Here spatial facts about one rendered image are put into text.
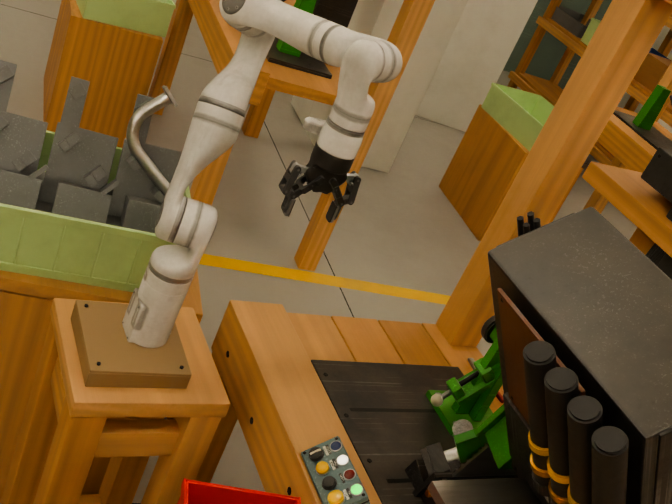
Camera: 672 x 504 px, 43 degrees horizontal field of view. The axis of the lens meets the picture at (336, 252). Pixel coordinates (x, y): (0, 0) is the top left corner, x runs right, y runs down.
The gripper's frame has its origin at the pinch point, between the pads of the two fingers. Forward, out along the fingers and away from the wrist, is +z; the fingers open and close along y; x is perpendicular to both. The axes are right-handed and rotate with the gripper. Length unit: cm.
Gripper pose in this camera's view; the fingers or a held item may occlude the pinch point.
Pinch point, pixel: (308, 214)
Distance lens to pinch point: 156.8
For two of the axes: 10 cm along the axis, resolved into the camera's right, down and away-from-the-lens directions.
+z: -3.7, 8.1, 4.6
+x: -3.6, -5.8, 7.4
